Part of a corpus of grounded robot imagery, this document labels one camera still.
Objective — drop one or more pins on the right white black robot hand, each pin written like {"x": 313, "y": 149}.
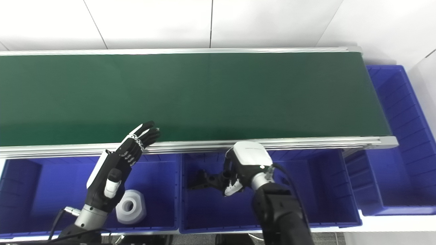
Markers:
{"x": 250, "y": 156}

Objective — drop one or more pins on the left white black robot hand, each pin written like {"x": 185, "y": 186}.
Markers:
{"x": 109, "y": 173}

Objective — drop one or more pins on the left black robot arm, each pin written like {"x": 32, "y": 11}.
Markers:
{"x": 88, "y": 217}

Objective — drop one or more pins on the white hexagonal part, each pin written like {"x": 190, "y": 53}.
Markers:
{"x": 136, "y": 207}

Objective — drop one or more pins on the blue plastic bin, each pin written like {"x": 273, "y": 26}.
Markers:
{"x": 323, "y": 190}
{"x": 402, "y": 163}
{"x": 51, "y": 190}

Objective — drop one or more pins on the green conveyor belt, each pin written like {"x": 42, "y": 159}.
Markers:
{"x": 190, "y": 147}
{"x": 204, "y": 98}

